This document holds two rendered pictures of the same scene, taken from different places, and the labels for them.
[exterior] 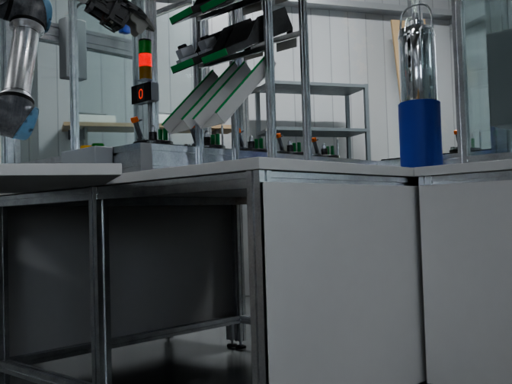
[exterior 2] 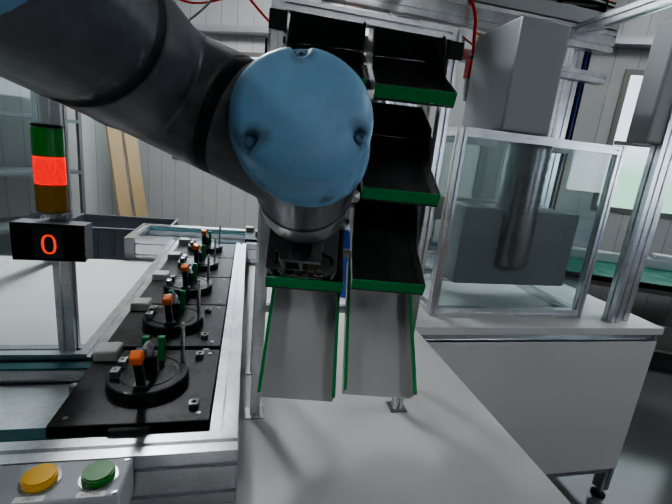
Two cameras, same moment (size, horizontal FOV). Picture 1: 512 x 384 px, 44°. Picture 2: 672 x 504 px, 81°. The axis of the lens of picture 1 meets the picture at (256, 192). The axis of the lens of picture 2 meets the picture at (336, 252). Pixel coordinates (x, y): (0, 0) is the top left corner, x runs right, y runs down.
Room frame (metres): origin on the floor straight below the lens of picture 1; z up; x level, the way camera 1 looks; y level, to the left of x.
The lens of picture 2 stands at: (1.61, 0.73, 1.42)
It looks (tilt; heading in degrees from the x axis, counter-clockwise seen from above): 14 degrees down; 303
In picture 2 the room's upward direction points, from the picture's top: 6 degrees clockwise
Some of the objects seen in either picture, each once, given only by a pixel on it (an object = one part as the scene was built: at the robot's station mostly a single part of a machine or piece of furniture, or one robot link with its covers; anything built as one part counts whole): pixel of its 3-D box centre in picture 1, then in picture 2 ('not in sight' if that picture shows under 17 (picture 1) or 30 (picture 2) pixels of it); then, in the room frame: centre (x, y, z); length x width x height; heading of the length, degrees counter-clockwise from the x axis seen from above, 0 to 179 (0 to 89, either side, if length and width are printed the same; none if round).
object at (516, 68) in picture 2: not in sight; (504, 149); (1.99, -1.00, 1.50); 0.38 x 0.21 x 0.88; 137
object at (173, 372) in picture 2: (153, 145); (148, 376); (2.24, 0.36, 0.98); 0.14 x 0.14 x 0.02
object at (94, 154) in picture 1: (86, 158); (41, 499); (2.14, 0.57, 0.93); 0.21 x 0.07 x 0.06; 47
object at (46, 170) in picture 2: (145, 60); (49, 170); (2.45, 0.41, 1.33); 0.05 x 0.05 x 0.05
